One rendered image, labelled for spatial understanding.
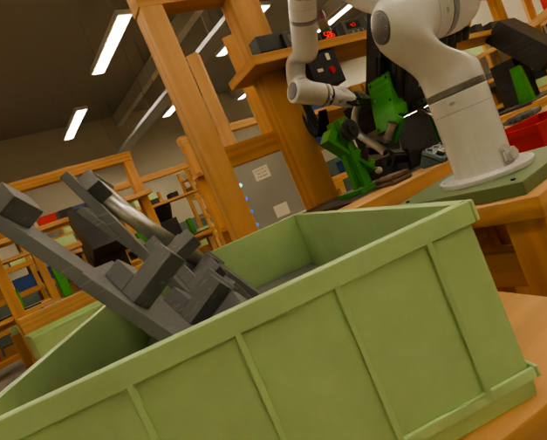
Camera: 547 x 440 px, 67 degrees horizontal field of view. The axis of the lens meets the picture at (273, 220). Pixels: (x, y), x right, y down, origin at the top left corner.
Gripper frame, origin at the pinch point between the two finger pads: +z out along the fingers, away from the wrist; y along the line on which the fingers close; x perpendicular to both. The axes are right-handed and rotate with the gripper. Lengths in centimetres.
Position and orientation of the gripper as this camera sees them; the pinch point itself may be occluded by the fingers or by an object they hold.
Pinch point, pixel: (358, 99)
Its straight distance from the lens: 174.1
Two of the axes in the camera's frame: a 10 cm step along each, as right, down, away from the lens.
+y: -4.3, -6.2, 6.6
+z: 8.6, -0.5, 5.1
